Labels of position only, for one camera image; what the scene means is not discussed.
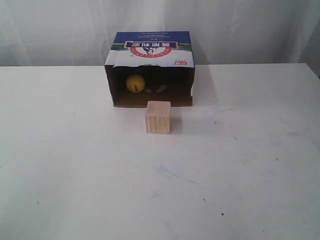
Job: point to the blue white cardboard box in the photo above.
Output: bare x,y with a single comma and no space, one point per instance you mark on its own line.
163,58

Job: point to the light wooden cube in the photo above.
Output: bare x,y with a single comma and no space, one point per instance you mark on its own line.
158,117

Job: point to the yellow tennis ball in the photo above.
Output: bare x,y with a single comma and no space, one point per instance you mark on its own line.
135,83

